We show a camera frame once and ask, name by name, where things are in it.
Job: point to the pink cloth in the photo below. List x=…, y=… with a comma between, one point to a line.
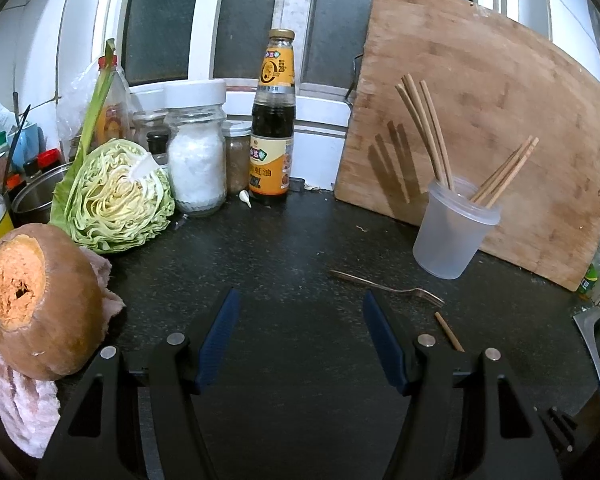
x=15, y=405

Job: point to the translucent plastic cup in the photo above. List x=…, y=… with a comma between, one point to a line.
x=450, y=245

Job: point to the frosted glass window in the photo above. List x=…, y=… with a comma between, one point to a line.
x=170, y=20

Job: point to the oil bottle red cap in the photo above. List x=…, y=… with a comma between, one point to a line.
x=112, y=120

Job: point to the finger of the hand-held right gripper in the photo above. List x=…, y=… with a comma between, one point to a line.
x=562, y=430

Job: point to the steel pot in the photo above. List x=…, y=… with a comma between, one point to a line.
x=30, y=200

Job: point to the green scallion stalk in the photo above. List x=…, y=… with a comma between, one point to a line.
x=92, y=115

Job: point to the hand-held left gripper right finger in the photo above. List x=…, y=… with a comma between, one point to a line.
x=382, y=335

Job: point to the clear plastic bag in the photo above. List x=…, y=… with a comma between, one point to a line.
x=75, y=100

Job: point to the garlic clove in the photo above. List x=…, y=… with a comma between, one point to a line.
x=245, y=197

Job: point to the steel sink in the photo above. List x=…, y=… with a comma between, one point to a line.
x=587, y=330

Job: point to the halved green cabbage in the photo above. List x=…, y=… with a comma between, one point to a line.
x=115, y=200

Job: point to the glass salt jar white lid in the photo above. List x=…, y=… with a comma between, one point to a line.
x=196, y=170

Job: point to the bunch of bamboo chopsticks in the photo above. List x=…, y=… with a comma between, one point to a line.
x=505, y=171

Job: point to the red cap sauce bottle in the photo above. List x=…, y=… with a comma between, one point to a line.
x=50, y=157

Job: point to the oyster sauce bottle yellow label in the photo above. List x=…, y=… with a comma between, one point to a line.
x=272, y=160

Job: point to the blue cup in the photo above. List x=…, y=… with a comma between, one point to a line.
x=30, y=140

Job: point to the metal fork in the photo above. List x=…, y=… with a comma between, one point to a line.
x=405, y=289

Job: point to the cut brown squash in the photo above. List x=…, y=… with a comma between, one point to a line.
x=65, y=300

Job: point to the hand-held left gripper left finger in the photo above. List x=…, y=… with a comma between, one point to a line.
x=220, y=330

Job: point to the small spice jar metal lid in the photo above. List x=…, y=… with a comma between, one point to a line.
x=237, y=160

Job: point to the slender bamboo chopstick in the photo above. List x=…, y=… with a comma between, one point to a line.
x=449, y=332

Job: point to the wooden cutting board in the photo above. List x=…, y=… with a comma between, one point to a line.
x=480, y=85

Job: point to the black cap pepper shaker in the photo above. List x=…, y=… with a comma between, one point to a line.
x=157, y=142

